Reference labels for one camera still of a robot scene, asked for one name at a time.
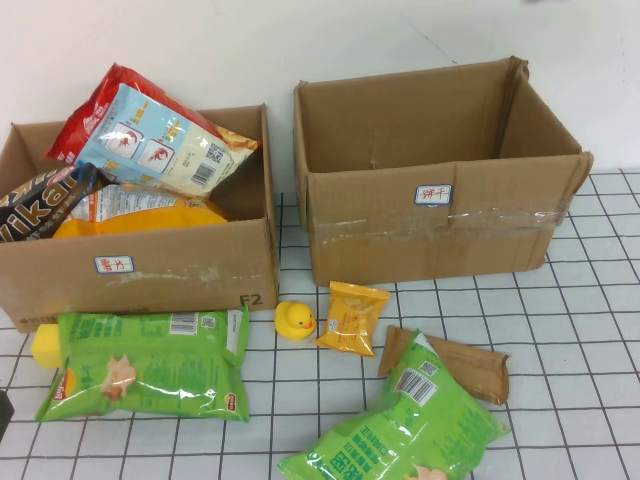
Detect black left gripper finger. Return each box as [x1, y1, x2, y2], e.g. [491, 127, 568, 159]
[0, 389, 16, 437]

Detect red prawn cracker bag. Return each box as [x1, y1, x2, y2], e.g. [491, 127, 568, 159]
[42, 62, 263, 198]

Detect black snack bag white letters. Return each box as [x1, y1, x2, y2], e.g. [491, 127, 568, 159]
[0, 162, 119, 245]

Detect small yellow snack packet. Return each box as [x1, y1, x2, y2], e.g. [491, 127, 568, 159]
[312, 280, 392, 358]

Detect plain brown snack packet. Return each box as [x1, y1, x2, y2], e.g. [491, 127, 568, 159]
[376, 324, 512, 407]

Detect yellow sponge cube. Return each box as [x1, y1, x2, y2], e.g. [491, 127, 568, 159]
[30, 323, 67, 370]

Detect green chip bag showing logo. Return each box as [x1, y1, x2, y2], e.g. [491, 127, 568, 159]
[34, 304, 252, 424]

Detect cardboard box with F2 print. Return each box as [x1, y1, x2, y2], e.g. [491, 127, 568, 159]
[0, 103, 281, 335]

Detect orange chip bag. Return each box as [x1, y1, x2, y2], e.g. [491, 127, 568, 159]
[52, 182, 239, 242]

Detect yellow rubber duck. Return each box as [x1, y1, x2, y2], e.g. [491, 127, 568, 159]
[274, 300, 318, 343]

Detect green chip bag showing barcode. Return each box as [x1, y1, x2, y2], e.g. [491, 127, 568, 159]
[276, 328, 512, 480]

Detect cardboard box with clear tape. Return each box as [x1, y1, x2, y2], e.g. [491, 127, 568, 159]
[293, 55, 596, 288]

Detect white black grid tablecloth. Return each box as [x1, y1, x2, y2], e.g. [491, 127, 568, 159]
[0, 167, 640, 480]

